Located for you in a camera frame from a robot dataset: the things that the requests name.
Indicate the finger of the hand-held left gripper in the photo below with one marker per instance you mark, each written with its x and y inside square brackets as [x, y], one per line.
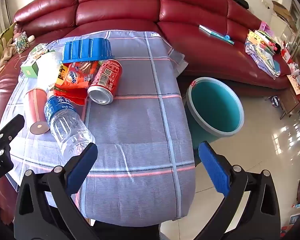
[11, 127]

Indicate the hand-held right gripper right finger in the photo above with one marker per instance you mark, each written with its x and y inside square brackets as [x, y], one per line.
[213, 167]

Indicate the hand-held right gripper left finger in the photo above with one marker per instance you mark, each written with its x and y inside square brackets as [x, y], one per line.
[81, 167]

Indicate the red striped paper cup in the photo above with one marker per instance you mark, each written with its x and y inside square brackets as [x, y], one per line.
[33, 107]

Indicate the clear plastic water bottle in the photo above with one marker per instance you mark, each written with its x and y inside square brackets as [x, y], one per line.
[65, 127]

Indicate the teal plastic bucket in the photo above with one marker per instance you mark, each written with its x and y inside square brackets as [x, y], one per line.
[215, 105]

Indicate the red yellow snack bag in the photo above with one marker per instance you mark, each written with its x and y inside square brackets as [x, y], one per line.
[70, 96]

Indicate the white plastic bag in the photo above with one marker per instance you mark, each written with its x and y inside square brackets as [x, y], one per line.
[47, 70]

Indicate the red soda can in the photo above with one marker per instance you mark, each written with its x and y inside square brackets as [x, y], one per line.
[106, 77]

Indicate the blue plastic tray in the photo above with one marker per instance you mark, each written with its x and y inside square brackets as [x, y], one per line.
[85, 48]

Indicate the green white medicine box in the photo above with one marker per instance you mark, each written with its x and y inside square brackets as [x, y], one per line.
[30, 68]

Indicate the beige plush toy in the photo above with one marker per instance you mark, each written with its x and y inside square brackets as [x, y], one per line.
[8, 53]

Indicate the green plush toy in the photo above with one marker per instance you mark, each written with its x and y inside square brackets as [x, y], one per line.
[0, 47]

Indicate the grey plaid cloth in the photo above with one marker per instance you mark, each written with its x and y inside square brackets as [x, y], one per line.
[140, 130]

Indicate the clear bag with green label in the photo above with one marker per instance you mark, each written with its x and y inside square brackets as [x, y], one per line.
[41, 50]

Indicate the small white object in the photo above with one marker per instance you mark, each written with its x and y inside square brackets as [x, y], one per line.
[31, 39]

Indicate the orange biscuit packet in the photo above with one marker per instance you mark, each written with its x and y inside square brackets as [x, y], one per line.
[80, 77]

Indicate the dark blue white object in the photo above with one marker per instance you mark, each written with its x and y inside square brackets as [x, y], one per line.
[275, 101]

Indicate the wooden low table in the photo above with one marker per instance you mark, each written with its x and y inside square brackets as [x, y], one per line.
[293, 97]

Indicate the pile of colourful books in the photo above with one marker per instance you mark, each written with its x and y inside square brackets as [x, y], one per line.
[262, 55]

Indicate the small blue round toy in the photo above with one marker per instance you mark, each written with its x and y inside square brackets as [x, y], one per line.
[227, 38]

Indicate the thin teal book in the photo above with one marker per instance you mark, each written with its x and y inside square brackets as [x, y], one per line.
[215, 33]

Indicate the red white box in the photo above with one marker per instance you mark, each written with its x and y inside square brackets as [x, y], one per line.
[287, 55]

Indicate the pink purple toy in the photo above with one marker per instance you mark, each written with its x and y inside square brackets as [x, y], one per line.
[263, 26]

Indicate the red leather sofa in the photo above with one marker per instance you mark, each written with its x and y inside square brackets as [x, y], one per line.
[115, 10]

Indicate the cardboard box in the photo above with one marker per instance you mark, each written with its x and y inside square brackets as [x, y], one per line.
[282, 12]

